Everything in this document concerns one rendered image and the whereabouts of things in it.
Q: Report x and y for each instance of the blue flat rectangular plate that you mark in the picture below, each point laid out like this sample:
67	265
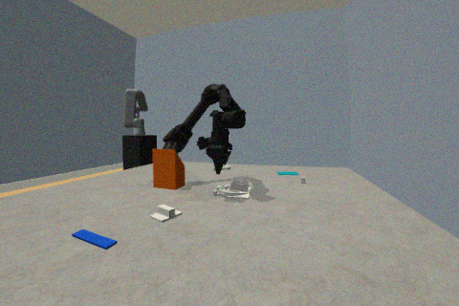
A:
94	239

